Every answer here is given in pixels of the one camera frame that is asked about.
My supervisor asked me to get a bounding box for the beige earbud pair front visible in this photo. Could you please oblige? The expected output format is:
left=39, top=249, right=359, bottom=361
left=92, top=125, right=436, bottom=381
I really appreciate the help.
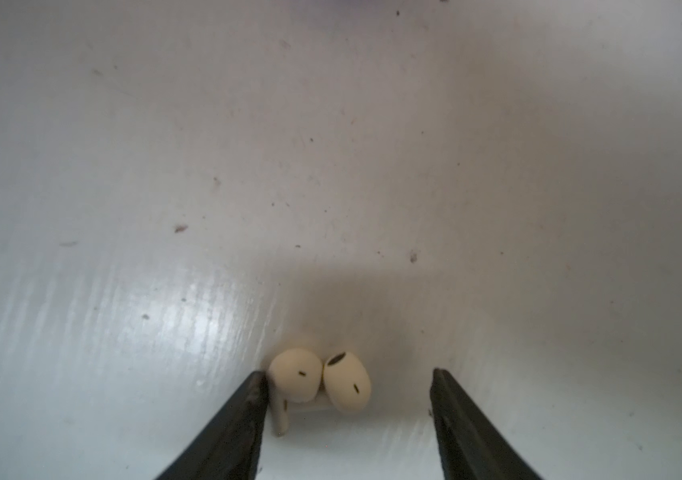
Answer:
left=288, top=350, right=373, bottom=415

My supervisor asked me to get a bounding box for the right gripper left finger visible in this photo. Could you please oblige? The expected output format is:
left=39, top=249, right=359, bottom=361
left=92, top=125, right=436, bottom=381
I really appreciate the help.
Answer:
left=158, top=371, right=269, bottom=480

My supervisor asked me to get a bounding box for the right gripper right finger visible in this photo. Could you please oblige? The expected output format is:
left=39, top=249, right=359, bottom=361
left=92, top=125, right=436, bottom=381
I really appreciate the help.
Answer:
left=430, top=368, right=541, bottom=480

